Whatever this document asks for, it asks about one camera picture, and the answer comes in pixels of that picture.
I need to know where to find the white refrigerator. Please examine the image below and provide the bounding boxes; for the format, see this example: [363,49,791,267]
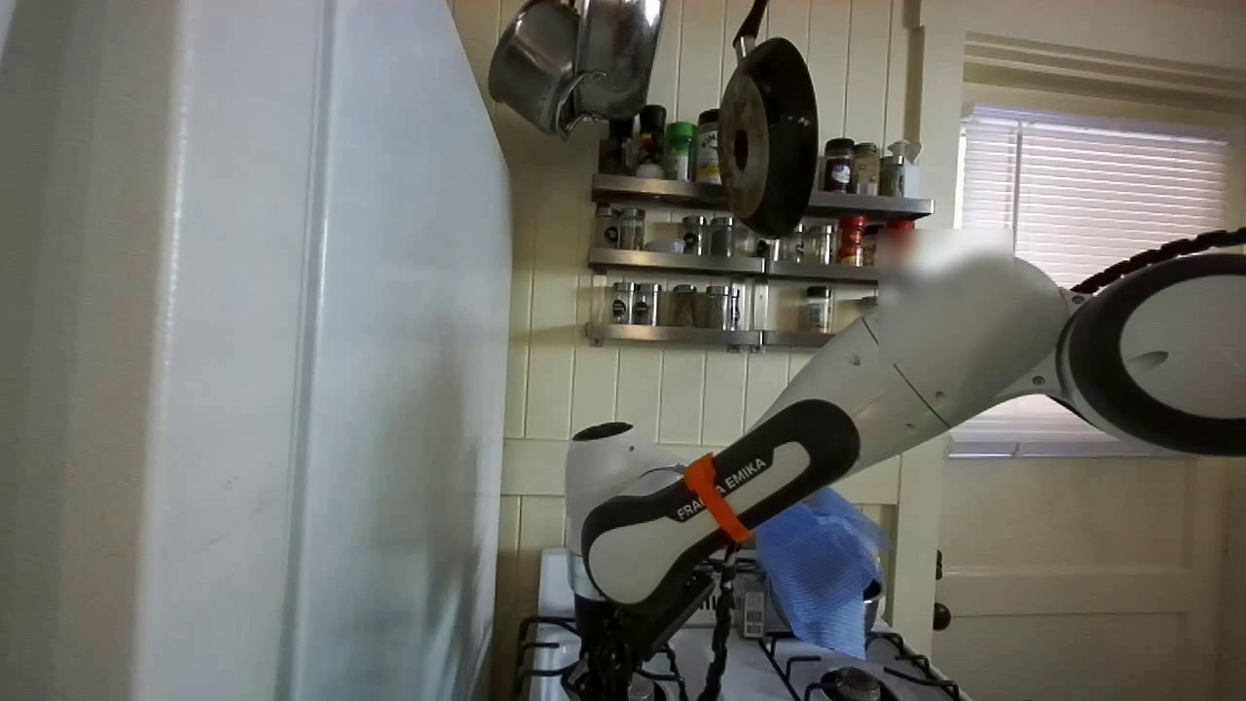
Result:
[0,0,518,701]

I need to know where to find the round stove burner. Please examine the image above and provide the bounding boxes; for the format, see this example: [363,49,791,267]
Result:
[820,664,899,701]

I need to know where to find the white panel door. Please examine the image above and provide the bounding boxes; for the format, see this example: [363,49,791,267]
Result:
[891,36,1246,701]

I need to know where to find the steel pot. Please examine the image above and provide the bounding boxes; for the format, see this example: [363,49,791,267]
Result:
[486,0,669,141]

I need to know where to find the blue striped towel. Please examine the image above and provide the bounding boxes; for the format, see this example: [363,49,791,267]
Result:
[753,486,891,661]

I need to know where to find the green lid spice jar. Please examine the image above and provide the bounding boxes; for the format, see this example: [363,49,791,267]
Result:
[660,117,699,182]

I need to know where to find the white window blind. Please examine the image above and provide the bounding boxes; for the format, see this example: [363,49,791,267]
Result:
[952,110,1239,458]

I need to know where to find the white gas stove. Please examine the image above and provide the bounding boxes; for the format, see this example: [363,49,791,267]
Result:
[525,543,967,701]

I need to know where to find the dark spice jar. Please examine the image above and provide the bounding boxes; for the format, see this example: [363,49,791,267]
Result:
[628,101,669,179]

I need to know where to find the black wire dish rack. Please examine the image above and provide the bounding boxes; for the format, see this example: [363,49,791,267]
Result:
[515,611,967,701]

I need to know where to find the red spice jar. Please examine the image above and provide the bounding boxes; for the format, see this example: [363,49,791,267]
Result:
[833,208,867,267]
[885,214,917,272]

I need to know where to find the metal wall spice rack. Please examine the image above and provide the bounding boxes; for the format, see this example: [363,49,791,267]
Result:
[580,171,936,355]

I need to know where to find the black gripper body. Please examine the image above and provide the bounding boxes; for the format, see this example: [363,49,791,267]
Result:
[568,590,654,690]

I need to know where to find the black frying pan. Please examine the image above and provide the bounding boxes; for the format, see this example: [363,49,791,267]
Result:
[712,0,824,242]

